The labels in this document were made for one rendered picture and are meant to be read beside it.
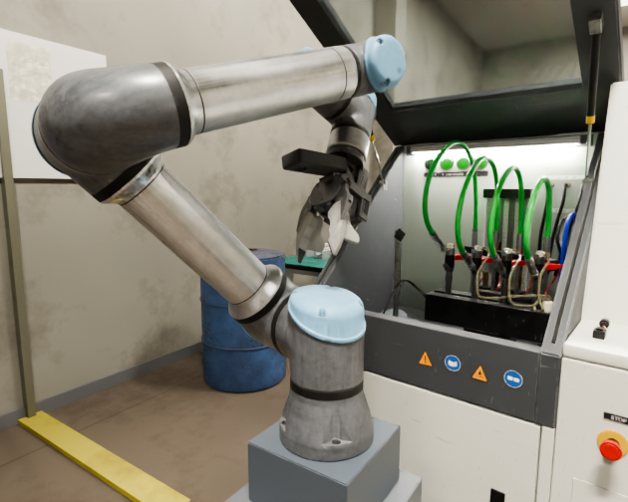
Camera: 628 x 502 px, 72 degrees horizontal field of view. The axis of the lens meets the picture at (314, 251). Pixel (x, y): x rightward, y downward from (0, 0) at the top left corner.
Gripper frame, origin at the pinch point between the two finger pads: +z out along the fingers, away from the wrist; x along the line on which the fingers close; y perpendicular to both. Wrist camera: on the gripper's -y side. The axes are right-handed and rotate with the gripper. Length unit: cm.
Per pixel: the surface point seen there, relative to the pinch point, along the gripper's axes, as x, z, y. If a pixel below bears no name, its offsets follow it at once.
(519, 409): -8, 10, 61
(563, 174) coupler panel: -13, -63, 78
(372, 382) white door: 30, 7, 57
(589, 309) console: -20, -16, 72
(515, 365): -9, 2, 56
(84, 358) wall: 251, 4, 50
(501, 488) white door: 0, 26, 71
